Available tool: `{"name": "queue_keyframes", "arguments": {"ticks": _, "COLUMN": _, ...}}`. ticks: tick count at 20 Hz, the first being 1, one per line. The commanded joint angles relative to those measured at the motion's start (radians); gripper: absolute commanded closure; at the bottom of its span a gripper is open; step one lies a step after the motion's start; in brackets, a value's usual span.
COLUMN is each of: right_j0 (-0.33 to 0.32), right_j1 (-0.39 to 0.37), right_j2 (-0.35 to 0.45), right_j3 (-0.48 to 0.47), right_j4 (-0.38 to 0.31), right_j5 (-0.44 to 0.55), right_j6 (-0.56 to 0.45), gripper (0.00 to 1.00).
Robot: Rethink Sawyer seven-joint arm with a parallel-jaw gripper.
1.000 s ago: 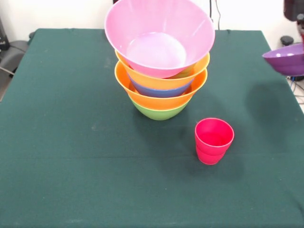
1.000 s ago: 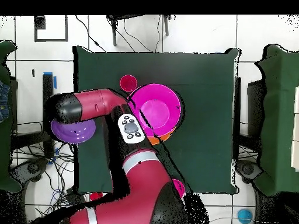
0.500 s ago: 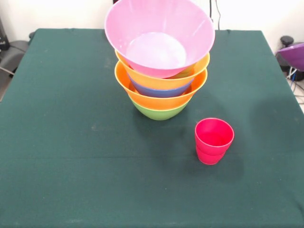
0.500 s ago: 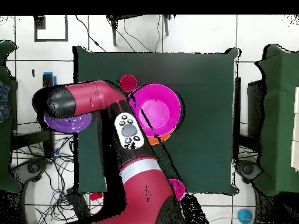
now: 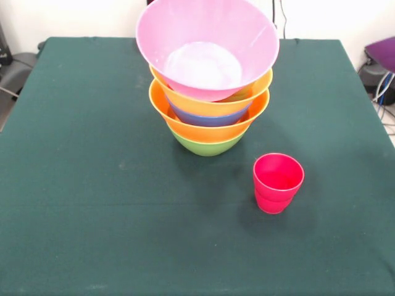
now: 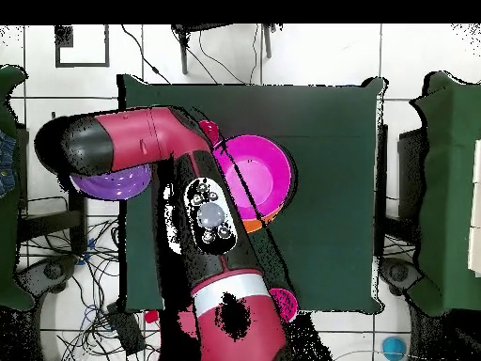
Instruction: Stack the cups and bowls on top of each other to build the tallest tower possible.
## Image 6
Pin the pink bowl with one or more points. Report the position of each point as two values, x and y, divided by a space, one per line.
263 169

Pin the red bowl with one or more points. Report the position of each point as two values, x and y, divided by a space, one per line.
286 302

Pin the black power strip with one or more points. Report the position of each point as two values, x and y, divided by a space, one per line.
127 334

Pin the orange bowl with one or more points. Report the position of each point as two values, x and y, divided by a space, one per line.
255 225

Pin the blue tape strip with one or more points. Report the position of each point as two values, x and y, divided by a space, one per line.
89 246

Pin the green cloth covered table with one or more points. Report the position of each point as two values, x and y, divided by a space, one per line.
7 244
451 188

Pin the small red object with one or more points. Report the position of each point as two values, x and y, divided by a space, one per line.
151 316

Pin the person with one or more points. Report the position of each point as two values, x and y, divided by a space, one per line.
6 161

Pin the dark green tablecloth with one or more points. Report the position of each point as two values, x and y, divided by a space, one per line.
330 169

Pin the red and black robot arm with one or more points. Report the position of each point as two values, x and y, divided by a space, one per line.
150 139

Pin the black chair base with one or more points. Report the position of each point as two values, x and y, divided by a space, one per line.
52 270
400 274

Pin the black square frame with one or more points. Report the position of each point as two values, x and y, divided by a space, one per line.
64 35

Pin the purple bowl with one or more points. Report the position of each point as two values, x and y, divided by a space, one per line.
112 184

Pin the blue cup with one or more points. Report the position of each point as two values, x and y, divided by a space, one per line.
394 348

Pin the black table frame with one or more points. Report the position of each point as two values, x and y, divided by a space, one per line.
77 225
382 180

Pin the red cup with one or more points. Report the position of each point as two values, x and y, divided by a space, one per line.
210 129

